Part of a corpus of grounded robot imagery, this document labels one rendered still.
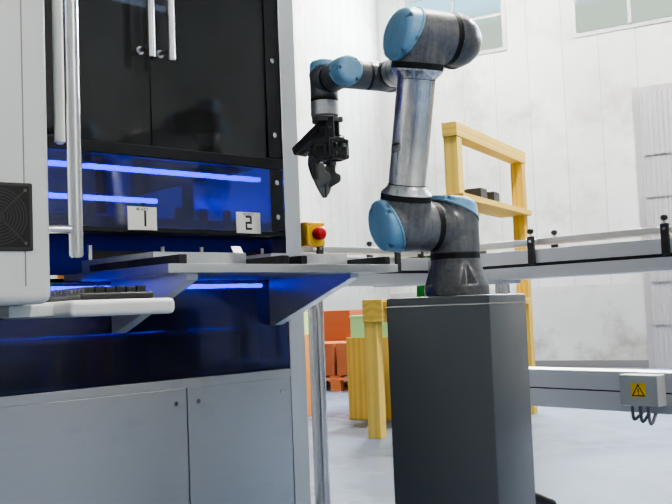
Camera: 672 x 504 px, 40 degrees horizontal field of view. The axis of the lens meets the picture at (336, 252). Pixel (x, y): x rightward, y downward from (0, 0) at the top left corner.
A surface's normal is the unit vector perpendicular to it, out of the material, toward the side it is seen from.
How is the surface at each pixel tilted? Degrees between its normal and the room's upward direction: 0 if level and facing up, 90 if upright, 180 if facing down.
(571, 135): 90
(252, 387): 90
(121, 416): 90
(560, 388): 90
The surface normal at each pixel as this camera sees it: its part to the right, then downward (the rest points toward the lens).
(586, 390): -0.73, -0.01
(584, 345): -0.50, -0.04
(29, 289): 0.57, -0.07
